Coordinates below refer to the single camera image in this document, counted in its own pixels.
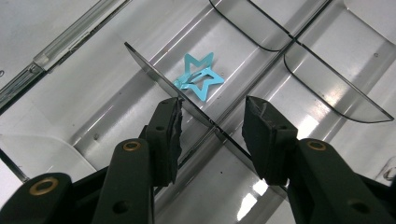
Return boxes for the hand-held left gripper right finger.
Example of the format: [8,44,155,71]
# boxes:
[242,95,300,188]

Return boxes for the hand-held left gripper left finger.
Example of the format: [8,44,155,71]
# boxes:
[139,96,185,188]

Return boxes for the blue star hair clip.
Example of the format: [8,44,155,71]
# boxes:
[173,51,225,103]

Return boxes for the clear plastic compartment box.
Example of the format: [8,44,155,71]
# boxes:
[0,0,396,224]

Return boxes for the white table mat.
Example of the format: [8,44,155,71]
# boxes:
[0,153,28,207]

